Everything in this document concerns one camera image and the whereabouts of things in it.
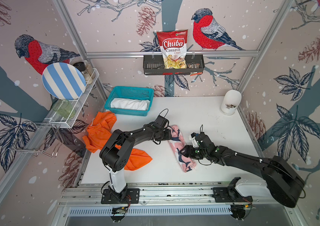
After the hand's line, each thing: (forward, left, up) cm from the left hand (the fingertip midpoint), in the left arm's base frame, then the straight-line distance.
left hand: (171, 134), depth 93 cm
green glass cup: (-2, +56, +30) cm, 64 cm away
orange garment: (+4, +50, +1) cm, 50 cm away
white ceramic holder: (+24, -46, +7) cm, 52 cm away
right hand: (-13, -6, +2) cm, 14 cm away
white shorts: (+27, +37, +1) cm, 46 cm away
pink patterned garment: (-6, -4, -1) cm, 7 cm away
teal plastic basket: (+39, +35, +1) cm, 53 cm away
